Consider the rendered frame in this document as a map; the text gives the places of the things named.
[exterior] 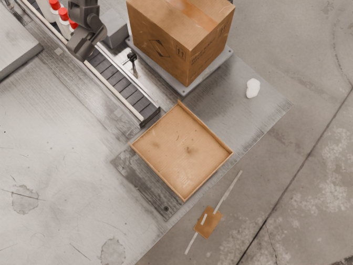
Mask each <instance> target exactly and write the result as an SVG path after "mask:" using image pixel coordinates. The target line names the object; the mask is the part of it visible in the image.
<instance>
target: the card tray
mask: <svg viewBox="0 0 353 265"><path fill-rule="evenodd" d="M129 145H130V147H131V148H132V149H133V150H134V151H135V152H136V153H137V154H138V155H139V156H140V157H141V158H142V159H143V160H144V161H145V162H146V163H147V164H148V165H149V166H150V168H151V169H152V170H153V171H154V172H155V173H156V174H157V175H158V176H159V177H160V178H161V179H162V180H163V181H164V182H165V183H166V184H167V185H168V186H169V187H170V188H171V189H172V190H173V191H174V193H175V194H176V195H177V196H178V197H179V198H180V199H181V200H182V201H183V202H186V201H187V200H188V199H189V198H190V197H191V196H192V195H193V194H194V193H195V192H196V191H197V190H198V189H199V188H200V187H201V186H202V185H203V184H204V183H205V182H206V181H207V180H208V179H209V178H210V177H211V176H212V175H213V174H214V173H215V172H216V171H217V170H218V169H219V168H220V167H221V166H222V165H223V164H224V163H225V162H226V161H227V160H228V159H229V158H230V157H231V156H232V155H233V154H234V151H233V150H232V149H231V148H230V147H229V146H228V145H226V144H225V143H224V142H223V141H222V140H221V139H220V138H219V137H218V136H217V135H216V134H215V133H214V132H213V131H212V130H211V129H210V128H209V127H208V126H207V125H205V124H204V123H203V122H202V121H201V120H200V119H199V118H198V117H197V116H196V115H195V114H194V113H193V112H191V111H190V110H189V109H188V108H187V106H186V105H185V104H183V103H182V102H181V101H180V100H179V99H178V103H177V104H176V105H175V106H174V107H173V108H171V109H170V110H169V111H168V112H167V113H166V114H165V115H164V116H162V117H161V118H160V119H159V120H158V121H157V122H156V123H155V124H153V125H152V126H151V127H150V128H149V129H148V130H147V131H145V132H144V133H143V134H142V135H141V136H140V137H139V138H138V139H136V140H135V141H134V142H133V143H132V144H131V143H129Z"/></svg>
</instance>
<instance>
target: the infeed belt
mask: <svg viewBox="0 0 353 265"><path fill-rule="evenodd" d="M21 1H22V0H21ZM27 1H28V2H29V3H30V4H31V6H32V7H33V8H34V9H35V10H36V11H38V12H39V13H40V14H41V16H42V17H43V18H44V19H45V17H44V15H43V13H42V11H41V10H40V8H39V6H38V4H37V2H36V0H27ZM22 2H23V1H22ZM23 3H24V2H23ZM24 4H25V3H24ZM25 5H26V4H25ZM26 6H27V5H26ZM27 7H28V6H27ZM28 8H29V7H28ZM29 9H30V8H29ZM30 10H31V9H30ZM31 11H32V10H31ZM32 12H33V11H32ZM33 13H34V12H33ZM34 14H35V13H34ZM35 16H36V14H35ZM36 17H37V16H36ZM37 18H38V17H37ZM38 19H39V18H38ZM39 20H40V19H39ZM40 21H41V20H40ZM41 22H42V21H41ZM42 23H43V22H42ZM43 24H44V23H43ZM44 25H45V24H44ZM50 25H51V26H52V27H53V28H54V29H55V30H56V31H57V32H58V33H59V34H60V35H61V36H62V37H63V35H62V33H61V31H60V29H59V27H58V25H57V23H56V22H55V23H50ZM45 26H46V25H45ZM46 27H47V26H46ZM47 28H48V27H47ZM48 29H49V28H48ZM49 30H50V29H49ZM50 31H51V30H50ZM51 32H52V31H51ZM52 33H53V32H52ZM53 34H54V33H53ZM54 35H55V34H54ZM55 36H56V35H55ZM56 37H57V36H56ZM57 38H58V37H57ZM58 39H59V38H58ZM59 40H60V39H59ZM65 40H66V41H67V42H68V41H69V40H67V39H65ZM60 41H61V40H60ZM61 42H62V41H61ZM62 43H63V42H62ZM63 44H64V43H63ZM64 45H65V44H64ZM86 61H87V62H88V63H89V64H90V65H91V66H92V67H93V68H94V69H95V70H96V71H97V72H98V73H99V74H100V75H101V76H102V77H103V78H104V79H105V80H106V81H107V82H108V83H109V84H110V85H111V86H112V87H113V88H114V89H115V90H116V91H117V92H118V93H119V94H120V95H121V96H122V97H123V98H124V99H125V100H126V101H127V102H128V103H129V104H130V105H131V106H132V107H133V108H134V109H135V110H136V111H137V112H138V113H139V114H140V115H141V116H142V117H143V119H144V120H143V121H141V120H140V119H139V118H138V117H137V116H136V115H135V114H134V113H133V112H132V111H131V110H130V109H129V108H128V107H127V106H126V105H125V104H124V103H123V102H122V101H121V100H120V99H119V98H118V97H117V96H116V95H115V94H114V93H113V92H112V91H111V90H110V89H109V88H108V87H107V86H106V85H105V84H104V83H103V82H102V81H101V80H100V79H99V78H98V77H97V76H96V75H95V74H94V73H93V72H92V71H91V70H90V69H89V68H88V67H87V66H86V65H85V64H84V63H83V64H84V65H85V66H86V67H87V68H88V69H89V70H90V71H91V72H92V73H93V74H94V75H95V76H96V77H97V78H98V79H99V80H100V81H101V82H102V83H103V84H104V85H105V86H106V87H107V88H108V89H109V90H110V91H111V92H112V93H113V94H114V95H115V96H116V97H117V98H118V99H119V100H120V101H121V102H122V103H123V104H124V105H125V106H126V107H127V108H128V109H129V110H130V111H131V112H132V113H133V114H134V115H135V116H136V117H137V118H138V119H139V120H140V121H141V123H143V122H144V121H145V120H146V119H147V118H148V117H150V116H151V115H152V114H153V113H154V112H155V111H156V110H158V108H157V107H156V106H155V105H154V104H153V103H151V101H149V100H148V99H147V97H146V96H144V94H143V93H142V92H141V91H140V90H138V88H137V87H136V86H135V85H134V84H133V83H131V81H130V80H129V79H128V78H127V77H125V76H124V75H123V74H122V73H121V72H120V71H119V70H118V69H117V68H116V67H115V66H114V65H113V64H112V63H111V62H110V61H109V60H108V59H107V58H106V57H105V56H104V55H103V54H102V53H101V52H100V51H99V50H97V49H96V48H95V49H94V51H93V54H92V55H91V56H90V57H88V58H87V59H86Z"/></svg>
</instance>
